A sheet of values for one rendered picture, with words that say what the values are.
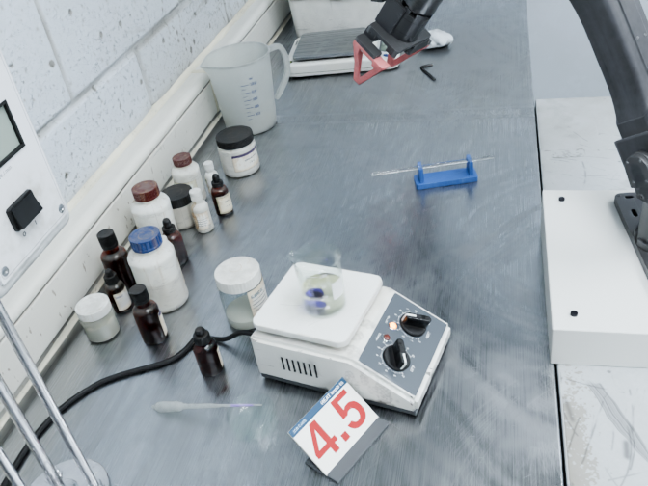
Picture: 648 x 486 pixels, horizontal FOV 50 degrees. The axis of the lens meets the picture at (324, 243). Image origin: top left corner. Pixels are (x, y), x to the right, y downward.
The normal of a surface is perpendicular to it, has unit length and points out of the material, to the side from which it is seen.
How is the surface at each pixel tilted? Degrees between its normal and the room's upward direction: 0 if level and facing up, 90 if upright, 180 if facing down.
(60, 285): 90
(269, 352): 90
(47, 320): 90
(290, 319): 0
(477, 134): 0
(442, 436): 0
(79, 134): 90
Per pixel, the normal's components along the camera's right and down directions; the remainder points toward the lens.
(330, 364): -0.41, 0.58
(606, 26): -0.85, 0.39
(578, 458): -0.14, -0.80
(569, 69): -0.20, 0.59
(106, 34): 0.97, 0.00
